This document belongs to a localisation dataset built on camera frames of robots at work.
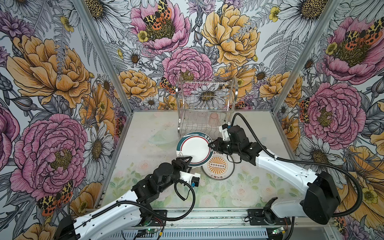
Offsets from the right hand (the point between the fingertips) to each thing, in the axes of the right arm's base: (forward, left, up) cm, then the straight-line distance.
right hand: (209, 149), depth 78 cm
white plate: (-6, -6, -18) cm, 20 cm away
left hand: (-6, +11, -1) cm, 13 cm away
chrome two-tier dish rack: (+50, -1, -16) cm, 53 cm away
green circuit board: (-32, +29, -18) cm, 47 cm away
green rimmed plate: (+3, +7, -1) cm, 8 cm away
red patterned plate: (-1, -7, -18) cm, 20 cm away
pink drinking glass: (+27, -6, -7) cm, 28 cm away
